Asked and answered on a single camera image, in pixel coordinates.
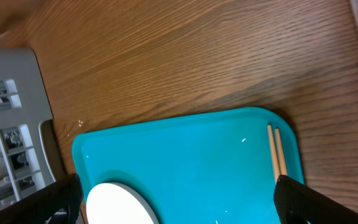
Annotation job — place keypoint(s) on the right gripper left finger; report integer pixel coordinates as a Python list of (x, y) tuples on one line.
[(58, 202)]

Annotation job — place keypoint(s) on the wooden chopstick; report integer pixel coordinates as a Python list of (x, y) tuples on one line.
[(273, 152), (280, 153)]

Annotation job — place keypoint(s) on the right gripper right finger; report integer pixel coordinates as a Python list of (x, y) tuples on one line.
[(297, 203)]

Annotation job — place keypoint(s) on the teal serving tray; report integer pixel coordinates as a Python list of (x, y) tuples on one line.
[(202, 168)]

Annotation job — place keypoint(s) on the large white plate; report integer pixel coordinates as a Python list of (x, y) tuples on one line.
[(117, 203)]

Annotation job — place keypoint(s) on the grey dishwasher rack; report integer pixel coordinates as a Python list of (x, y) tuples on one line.
[(29, 155)]

